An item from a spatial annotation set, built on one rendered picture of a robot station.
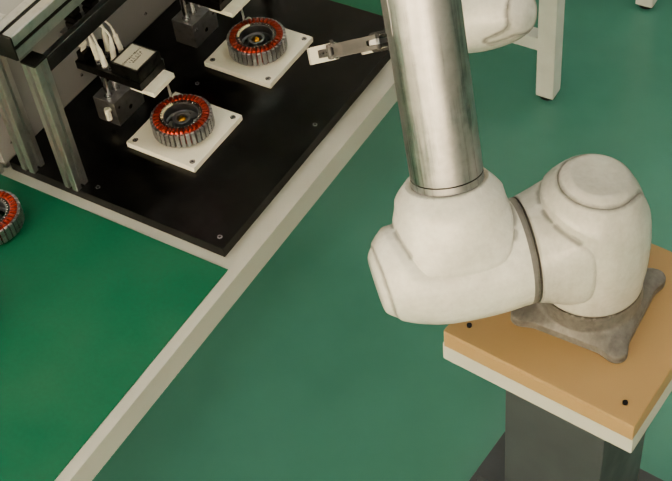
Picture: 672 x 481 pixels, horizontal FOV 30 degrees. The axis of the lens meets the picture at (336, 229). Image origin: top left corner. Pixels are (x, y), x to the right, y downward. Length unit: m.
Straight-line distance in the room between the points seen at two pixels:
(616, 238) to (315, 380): 1.25
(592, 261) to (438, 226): 0.22
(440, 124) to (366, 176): 1.61
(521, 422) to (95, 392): 0.69
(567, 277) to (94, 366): 0.74
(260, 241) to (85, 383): 0.38
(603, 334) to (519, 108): 1.60
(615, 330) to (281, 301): 1.27
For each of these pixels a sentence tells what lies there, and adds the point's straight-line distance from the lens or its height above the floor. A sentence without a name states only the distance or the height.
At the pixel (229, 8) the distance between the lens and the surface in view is 2.35.
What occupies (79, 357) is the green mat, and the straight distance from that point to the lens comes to 2.00.
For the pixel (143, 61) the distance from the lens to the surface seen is 2.20.
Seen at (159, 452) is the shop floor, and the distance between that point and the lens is 2.78.
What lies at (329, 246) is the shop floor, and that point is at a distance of 3.07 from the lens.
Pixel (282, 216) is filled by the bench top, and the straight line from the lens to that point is 2.12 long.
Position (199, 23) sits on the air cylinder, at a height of 0.82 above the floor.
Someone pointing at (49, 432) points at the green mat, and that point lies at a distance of 1.94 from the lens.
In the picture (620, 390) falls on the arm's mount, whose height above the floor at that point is 0.78.
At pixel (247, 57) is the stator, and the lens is 2.35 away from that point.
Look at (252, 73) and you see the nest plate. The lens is 2.35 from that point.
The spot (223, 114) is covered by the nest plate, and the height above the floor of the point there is 0.78.
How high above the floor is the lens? 2.28
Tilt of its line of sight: 47 degrees down
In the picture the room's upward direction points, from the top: 8 degrees counter-clockwise
